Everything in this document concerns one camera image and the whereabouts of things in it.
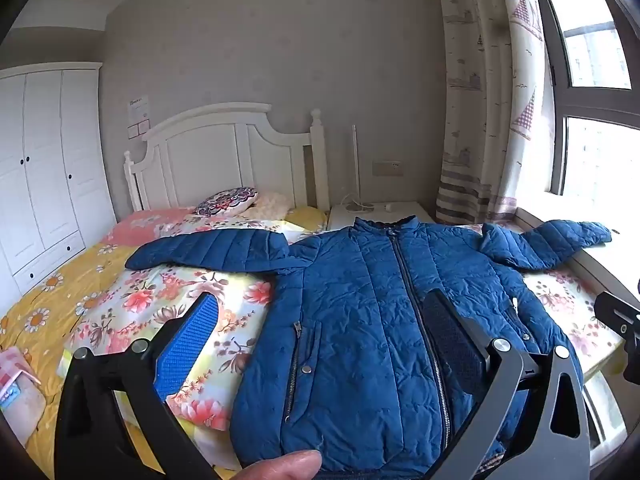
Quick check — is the yellow daisy bedsheet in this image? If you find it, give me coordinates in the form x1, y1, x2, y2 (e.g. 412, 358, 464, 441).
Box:
0, 205, 331, 480

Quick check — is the white wardrobe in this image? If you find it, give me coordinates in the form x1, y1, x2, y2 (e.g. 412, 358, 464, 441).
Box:
0, 62, 118, 303

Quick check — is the dark patterned pillow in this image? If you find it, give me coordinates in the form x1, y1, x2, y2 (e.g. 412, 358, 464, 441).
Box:
194, 186, 261, 218

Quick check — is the dark framed window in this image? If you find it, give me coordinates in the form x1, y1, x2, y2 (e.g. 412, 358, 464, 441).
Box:
529, 0, 640, 202

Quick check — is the pink checked pouch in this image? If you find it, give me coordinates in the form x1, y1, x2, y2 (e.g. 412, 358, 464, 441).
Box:
0, 349, 41, 411

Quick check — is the beige plush cloth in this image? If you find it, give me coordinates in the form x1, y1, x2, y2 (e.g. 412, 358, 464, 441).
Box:
2, 385, 47, 441

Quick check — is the paper wall notice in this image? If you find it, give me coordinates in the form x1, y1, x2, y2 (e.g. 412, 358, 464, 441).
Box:
125, 94, 152, 139

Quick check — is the white desk lamp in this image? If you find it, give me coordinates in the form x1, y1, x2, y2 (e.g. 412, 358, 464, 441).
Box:
340, 125, 377, 214

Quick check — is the blue quilted jacket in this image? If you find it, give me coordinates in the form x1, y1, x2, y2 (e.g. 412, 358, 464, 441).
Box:
125, 215, 614, 479

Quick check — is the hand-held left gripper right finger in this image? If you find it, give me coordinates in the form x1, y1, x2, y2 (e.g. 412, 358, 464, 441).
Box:
421, 289, 592, 480

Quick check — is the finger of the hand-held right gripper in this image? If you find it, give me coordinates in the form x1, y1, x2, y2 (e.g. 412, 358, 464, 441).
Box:
594, 291, 640, 337

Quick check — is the white windowsill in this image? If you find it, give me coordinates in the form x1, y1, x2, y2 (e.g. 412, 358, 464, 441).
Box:
515, 195, 640, 311

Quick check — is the sailboat print curtain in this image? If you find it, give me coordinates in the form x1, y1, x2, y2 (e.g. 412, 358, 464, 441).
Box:
432, 0, 557, 226

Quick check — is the floral quilt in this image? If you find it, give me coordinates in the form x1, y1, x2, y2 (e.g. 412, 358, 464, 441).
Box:
57, 210, 628, 461

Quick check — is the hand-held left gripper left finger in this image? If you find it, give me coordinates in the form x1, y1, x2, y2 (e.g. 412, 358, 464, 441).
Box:
55, 291, 222, 480

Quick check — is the white bed headboard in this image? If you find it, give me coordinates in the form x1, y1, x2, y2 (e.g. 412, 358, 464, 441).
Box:
123, 102, 331, 213

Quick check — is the white nightstand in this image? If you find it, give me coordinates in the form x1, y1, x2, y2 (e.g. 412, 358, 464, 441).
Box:
327, 201, 437, 234

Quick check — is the cream fluffy pillow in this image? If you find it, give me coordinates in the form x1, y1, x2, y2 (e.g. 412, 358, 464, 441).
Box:
250, 191, 296, 221

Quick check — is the person's left hand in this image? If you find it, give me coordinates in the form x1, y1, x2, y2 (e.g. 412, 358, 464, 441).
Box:
235, 449, 324, 480

